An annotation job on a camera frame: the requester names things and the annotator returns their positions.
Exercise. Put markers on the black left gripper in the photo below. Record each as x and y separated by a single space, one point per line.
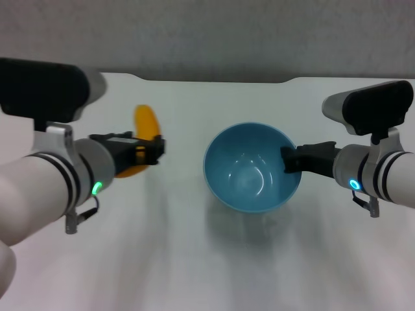
121 155

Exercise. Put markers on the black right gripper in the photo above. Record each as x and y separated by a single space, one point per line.
319 162

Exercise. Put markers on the yellow banana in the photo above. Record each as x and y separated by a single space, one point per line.
147 123

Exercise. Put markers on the blue plastic bowl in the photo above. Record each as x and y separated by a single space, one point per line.
246 181

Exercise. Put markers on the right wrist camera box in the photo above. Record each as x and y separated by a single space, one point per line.
376 107

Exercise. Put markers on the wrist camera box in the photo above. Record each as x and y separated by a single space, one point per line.
39 87
376 107

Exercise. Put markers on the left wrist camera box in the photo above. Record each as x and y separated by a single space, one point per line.
39 87

